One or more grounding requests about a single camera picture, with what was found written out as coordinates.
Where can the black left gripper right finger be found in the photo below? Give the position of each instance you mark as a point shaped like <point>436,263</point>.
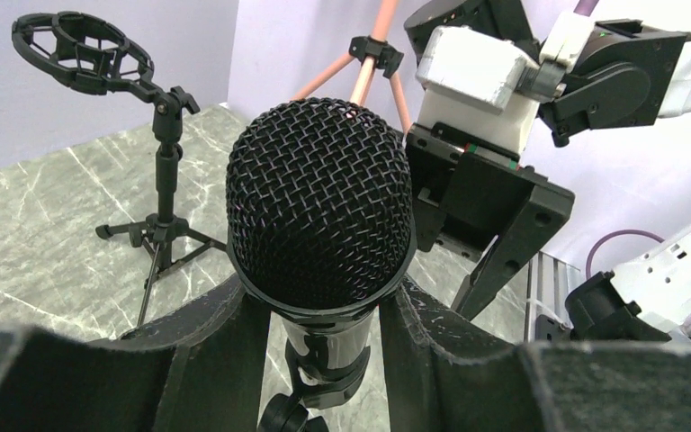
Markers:
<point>443,373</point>

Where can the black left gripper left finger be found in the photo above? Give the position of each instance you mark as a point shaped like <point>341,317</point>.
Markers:
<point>198,368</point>

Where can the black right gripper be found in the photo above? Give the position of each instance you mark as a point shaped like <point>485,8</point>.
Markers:
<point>464,200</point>

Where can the black round-base stand ring clip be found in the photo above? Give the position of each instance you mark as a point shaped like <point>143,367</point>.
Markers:
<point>290,413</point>

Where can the black microphone orange end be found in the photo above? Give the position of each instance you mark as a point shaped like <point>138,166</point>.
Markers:
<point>320,224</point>

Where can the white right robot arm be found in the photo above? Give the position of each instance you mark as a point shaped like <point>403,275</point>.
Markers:
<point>570,156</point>

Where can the pink music stand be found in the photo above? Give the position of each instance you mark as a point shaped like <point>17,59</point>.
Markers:
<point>373,52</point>

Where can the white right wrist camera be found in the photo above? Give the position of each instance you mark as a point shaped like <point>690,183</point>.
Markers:
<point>470,82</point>

